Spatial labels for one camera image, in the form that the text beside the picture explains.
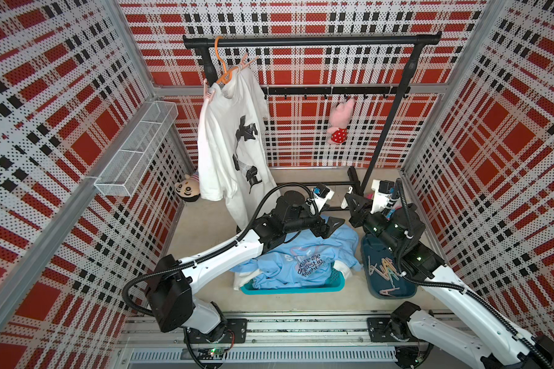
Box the black-haired boy doll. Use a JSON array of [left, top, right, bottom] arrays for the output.
[[175, 171, 201, 202]]

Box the dark teal clothespin bin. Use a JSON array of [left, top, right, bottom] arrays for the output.
[[361, 235, 417, 300]]

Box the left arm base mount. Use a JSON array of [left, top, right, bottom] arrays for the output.
[[187, 318, 248, 344]]

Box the light blue cloth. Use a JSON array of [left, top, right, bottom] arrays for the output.
[[231, 224, 362, 291]]

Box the aluminium front rail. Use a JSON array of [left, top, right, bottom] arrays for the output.
[[114, 312, 495, 365]]

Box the orange plastic hanger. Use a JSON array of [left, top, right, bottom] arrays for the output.
[[214, 36, 240, 85]]

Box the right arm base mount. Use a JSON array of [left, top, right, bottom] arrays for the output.
[[367, 317, 426, 344]]

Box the teal flat tray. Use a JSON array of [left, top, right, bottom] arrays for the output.
[[240, 269, 345, 295]]

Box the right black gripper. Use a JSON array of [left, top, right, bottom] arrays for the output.
[[345, 193, 401, 256]]

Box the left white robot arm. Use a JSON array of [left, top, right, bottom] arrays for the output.
[[122, 183, 343, 342]]

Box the white printed t-shirt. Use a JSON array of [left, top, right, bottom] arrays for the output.
[[197, 69, 276, 229]]

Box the black clothes rack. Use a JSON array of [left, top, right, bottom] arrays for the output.
[[183, 31, 443, 195]]

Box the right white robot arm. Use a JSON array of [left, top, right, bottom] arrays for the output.
[[345, 179, 554, 368]]

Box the pink clothespin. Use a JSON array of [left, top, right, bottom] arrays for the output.
[[203, 78, 215, 103], [239, 53, 259, 70]]

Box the white wire mesh basket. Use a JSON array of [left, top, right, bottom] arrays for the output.
[[95, 101, 178, 197]]

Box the black wall hook rail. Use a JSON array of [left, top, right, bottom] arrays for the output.
[[261, 85, 399, 97]]

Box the pink pig plush toy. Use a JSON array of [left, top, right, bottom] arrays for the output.
[[327, 98, 355, 145]]

